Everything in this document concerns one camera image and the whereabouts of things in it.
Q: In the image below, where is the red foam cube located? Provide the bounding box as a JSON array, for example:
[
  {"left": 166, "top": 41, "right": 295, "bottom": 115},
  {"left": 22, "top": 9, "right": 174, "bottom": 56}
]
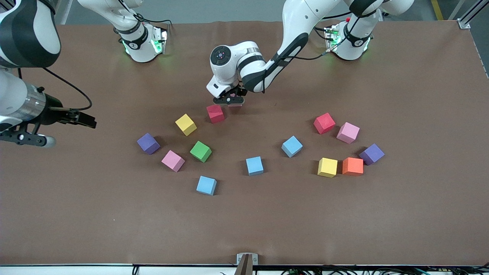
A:
[
  {"left": 313, "top": 112, "right": 336, "bottom": 135},
  {"left": 206, "top": 104, "right": 225, "bottom": 124}
]

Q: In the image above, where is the yellow foam cube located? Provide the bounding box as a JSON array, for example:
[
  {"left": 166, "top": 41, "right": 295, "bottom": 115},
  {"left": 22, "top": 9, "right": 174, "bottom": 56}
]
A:
[
  {"left": 175, "top": 113, "right": 198, "bottom": 136},
  {"left": 317, "top": 157, "right": 338, "bottom": 178}
]

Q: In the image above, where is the light blue foam cube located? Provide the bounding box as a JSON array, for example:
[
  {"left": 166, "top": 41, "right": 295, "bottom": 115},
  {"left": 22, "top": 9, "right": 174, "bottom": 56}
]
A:
[
  {"left": 246, "top": 156, "right": 264, "bottom": 176},
  {"left": 281, "top": 135, "right": 303, "bottom": 158},
  {"left": 196, "top": 175, "right": 217, "bottom": 196}
]

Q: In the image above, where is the purple foam cube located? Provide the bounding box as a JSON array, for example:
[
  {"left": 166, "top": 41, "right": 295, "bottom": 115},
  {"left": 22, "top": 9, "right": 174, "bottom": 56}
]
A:
[
  {"left": 359, "top": 143, "right": 385, "bottom": 166},
  {"left": 137, "top": 133, "right": 161, "bottom": 155}
]

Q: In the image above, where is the green foam cube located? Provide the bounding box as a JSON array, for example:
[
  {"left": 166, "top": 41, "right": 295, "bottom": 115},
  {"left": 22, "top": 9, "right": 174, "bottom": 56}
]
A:
[{"left": 190, "top": 141, "right": 212, "bottom": 163}]

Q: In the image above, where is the base connector box green light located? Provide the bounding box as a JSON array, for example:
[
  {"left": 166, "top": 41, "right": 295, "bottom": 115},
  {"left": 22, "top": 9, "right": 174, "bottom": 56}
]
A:
[
  {"left": 151, "top": 25, "right": 168, "bottom": 55},
  {"left": 324, "top": 24, "right": 341, "bottom": 52}
]

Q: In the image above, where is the brown table mat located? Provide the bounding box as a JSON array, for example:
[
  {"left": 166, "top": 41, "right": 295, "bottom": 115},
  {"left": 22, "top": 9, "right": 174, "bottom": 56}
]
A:
[{"left": 0, "top": 20, "right": 489, "bottom": 266}]

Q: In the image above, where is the orange foam cube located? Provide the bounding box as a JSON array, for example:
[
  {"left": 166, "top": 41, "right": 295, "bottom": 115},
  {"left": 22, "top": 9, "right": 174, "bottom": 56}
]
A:
[{"left": 342, "top": 157, "right": 364, "bottom": 176}]

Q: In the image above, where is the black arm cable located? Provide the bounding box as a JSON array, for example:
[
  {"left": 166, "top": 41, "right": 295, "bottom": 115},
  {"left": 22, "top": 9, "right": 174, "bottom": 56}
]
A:
[
  {"left": 262, "top": 8, "right": 381, "bottom": 94},
  {"left": 17, "top": 67, "right": 93, "bottom": 112}
]

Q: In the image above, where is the metal mount bracket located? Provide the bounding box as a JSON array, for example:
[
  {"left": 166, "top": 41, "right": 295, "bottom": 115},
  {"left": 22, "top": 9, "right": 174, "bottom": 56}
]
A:
[{"left": 236, "top": 253, "right": 259, "bottom": 275}]

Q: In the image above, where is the aluminium frame post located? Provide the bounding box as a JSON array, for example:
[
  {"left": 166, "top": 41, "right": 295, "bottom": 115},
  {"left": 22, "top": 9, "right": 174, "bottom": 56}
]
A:
[{"left": 449, "top": 0, "right": 489, "bottom": 29}]

